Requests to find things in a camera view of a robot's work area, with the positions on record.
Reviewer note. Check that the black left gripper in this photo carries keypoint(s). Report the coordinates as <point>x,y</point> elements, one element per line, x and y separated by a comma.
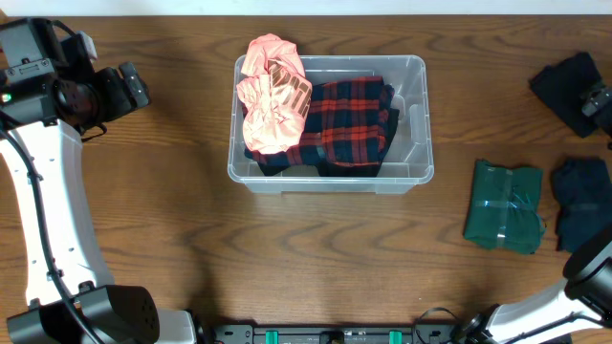
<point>135,84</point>

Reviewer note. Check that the dark green shirt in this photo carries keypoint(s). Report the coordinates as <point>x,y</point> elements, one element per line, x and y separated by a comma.
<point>503,210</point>

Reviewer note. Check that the dark navy cloth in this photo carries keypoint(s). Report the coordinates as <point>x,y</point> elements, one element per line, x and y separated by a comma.
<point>582,188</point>

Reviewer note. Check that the clear plastic storage bin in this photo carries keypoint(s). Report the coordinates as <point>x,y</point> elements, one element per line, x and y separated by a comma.
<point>409,161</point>

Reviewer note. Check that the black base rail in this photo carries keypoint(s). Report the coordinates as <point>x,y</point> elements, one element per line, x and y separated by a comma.
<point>249,334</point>

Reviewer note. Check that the red navy plaid shirt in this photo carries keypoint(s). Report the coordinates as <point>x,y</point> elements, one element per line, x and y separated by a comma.
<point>361,93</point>

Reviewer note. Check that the black cloth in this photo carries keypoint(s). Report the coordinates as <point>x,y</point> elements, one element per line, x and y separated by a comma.
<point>560,86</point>

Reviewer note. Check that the pink printed shirt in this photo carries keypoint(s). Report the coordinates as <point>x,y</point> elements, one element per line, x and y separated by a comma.
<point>276,94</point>

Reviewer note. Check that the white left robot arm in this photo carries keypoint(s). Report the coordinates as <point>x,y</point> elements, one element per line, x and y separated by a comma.
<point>52,101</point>

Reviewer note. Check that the black garment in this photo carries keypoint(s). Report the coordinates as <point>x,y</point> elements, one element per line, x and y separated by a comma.
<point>354,171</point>

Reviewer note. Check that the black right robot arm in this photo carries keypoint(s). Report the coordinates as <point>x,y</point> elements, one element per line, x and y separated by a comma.
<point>581,300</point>

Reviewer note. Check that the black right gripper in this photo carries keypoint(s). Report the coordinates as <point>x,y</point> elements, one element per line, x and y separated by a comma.
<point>597,103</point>

